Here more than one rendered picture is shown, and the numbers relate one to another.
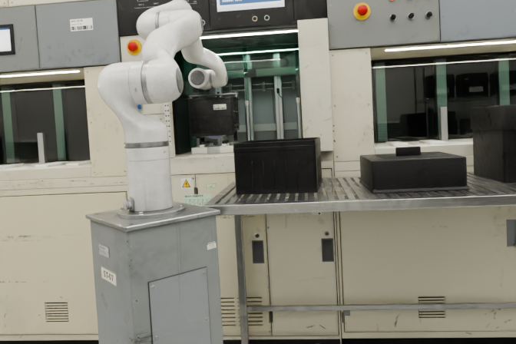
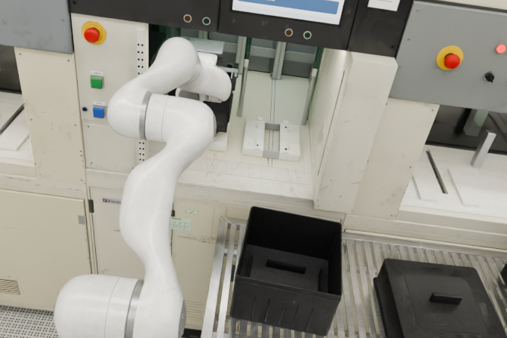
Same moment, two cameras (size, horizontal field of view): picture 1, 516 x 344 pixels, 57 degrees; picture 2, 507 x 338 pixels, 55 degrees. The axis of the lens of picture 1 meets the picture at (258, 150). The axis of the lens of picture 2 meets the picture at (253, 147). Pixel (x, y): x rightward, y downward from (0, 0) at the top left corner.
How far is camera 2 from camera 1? 1.22 m
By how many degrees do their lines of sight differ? 33
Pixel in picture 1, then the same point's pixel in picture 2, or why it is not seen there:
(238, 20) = (262, 29)
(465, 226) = not seen: hidden behind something
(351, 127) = (379, 185)
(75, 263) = (23, 253)
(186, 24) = (192, 152)
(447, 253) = not seen: hidden behind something
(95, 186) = (42, 188)
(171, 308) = not seen: outside the picture
